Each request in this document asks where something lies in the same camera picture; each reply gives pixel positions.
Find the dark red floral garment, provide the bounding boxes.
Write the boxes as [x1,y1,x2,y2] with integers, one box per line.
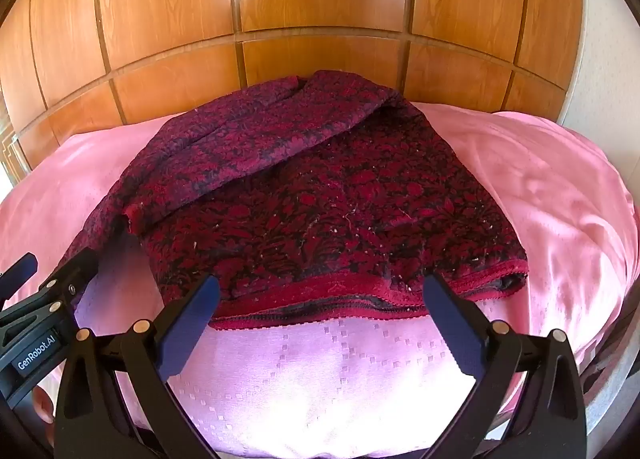
[60,70,530,331]

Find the pink bed sheet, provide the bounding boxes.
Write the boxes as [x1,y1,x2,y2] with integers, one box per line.
[0,101,638,459]

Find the grey bed frame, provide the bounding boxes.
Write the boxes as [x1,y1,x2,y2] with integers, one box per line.
[575,289,640,440]

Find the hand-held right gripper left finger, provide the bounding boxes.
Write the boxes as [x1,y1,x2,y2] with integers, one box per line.
[54,275,221,459]

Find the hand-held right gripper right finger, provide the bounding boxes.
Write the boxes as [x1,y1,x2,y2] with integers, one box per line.
[422,271,587,459]

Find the person's left hand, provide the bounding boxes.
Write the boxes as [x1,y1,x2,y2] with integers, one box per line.
[31,395,56,442]

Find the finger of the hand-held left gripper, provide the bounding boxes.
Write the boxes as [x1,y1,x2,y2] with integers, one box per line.
[35,246,100,316]
[0,253,39,301]

